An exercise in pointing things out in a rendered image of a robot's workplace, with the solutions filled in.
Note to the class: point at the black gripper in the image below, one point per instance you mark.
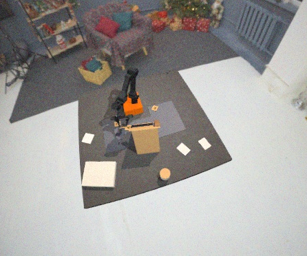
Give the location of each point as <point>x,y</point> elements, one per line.
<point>117,120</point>

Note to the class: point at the cream cylindrical jar with orange lid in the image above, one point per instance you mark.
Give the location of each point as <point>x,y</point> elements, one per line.
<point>165,174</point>

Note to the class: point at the small white flat card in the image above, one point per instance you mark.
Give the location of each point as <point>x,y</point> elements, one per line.
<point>88,138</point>

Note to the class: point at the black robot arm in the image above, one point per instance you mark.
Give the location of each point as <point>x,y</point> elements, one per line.
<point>122,97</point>

